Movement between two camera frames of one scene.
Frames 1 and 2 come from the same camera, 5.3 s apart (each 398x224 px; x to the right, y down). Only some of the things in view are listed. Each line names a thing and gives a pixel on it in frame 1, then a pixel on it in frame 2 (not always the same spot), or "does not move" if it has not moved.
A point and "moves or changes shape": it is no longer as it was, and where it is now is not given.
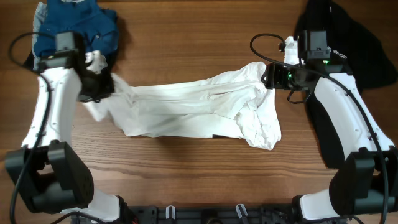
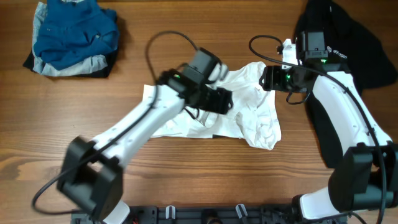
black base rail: x=280 y=214 does not move
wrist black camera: x=69 y=43 -> x=201 y=65
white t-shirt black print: x=235 y=104 moves or changes shape
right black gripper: x=274 y=78 does not move
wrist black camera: x=313 y=45 does not move
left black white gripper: x=106 y=88 -> x=224 y=98
